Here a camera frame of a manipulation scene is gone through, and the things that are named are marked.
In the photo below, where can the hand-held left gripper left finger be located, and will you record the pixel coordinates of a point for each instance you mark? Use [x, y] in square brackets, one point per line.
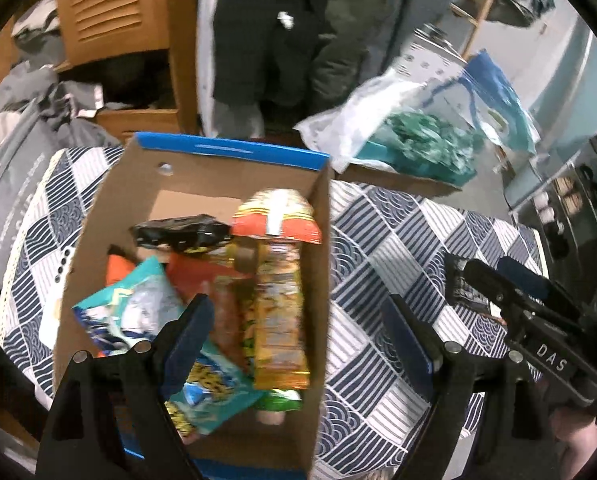
[186, 350]

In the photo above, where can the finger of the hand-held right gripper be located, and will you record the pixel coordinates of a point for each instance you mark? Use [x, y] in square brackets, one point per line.
[488, 282]
[528, 280]

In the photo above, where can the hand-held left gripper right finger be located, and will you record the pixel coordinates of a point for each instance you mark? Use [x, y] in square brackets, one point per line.
[403, 345]

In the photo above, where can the black patterned snack packet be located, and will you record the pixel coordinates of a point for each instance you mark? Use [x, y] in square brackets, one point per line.
[458, 285]

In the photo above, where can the blue yellow snack packet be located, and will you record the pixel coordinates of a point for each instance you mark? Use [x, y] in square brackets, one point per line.
[218, 390]

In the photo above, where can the teal white snack packet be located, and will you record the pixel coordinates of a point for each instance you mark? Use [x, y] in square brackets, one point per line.
[128, 305]

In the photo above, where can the yellow orange snack packet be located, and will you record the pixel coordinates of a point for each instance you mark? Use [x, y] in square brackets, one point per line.
[278, 320]

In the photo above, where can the green snack packet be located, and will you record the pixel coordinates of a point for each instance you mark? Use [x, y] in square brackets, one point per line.
[278, 399]

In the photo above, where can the glossy black snack packet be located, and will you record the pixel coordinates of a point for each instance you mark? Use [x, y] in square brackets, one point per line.
[178, 232]

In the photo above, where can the blue-rimmed cardboard box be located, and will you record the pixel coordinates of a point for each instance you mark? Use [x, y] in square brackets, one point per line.
[128, 195]

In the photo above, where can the person's right hand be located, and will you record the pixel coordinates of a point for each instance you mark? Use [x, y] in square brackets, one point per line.
[578, 435]

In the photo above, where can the shoe rack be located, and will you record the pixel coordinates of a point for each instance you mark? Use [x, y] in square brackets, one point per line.
[568, 200]

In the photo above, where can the navy white patterned tablecloth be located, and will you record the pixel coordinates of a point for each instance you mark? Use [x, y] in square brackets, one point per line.
[403, 240]

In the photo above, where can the brown cardboard box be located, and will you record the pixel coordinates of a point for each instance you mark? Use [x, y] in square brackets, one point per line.
[398, 180]

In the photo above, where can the teal crumpled cloth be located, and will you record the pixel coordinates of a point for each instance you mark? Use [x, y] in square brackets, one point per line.
[423, 145]

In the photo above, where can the blue white plastic bag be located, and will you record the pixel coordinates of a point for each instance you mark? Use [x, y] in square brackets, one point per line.
[493, 95]

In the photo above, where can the grey lettered tote bag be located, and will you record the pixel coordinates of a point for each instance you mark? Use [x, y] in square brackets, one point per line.
[13, 200]

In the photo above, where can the white patterned box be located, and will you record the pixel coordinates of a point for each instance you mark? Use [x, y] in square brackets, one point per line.
[428, 55]

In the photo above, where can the light grey trousers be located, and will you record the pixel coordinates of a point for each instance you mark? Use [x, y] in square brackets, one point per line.
[236, 120]

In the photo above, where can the wooden ladder rack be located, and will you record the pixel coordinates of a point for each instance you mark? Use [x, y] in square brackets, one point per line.
[483, 5]

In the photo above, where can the hanging green coat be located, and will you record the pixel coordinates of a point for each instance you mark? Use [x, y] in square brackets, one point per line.
[353, 35]

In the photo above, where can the draped grey garment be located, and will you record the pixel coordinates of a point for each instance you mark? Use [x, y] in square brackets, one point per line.
[33, 95]

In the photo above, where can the hanging black coat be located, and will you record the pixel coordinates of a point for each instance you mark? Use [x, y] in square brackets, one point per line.
[258, 25]

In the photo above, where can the wooden louvred wardrobe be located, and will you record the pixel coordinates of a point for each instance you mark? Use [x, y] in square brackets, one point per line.
[128, 10]

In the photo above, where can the folded grey clothes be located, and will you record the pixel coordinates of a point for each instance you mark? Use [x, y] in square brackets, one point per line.
[38, 35]

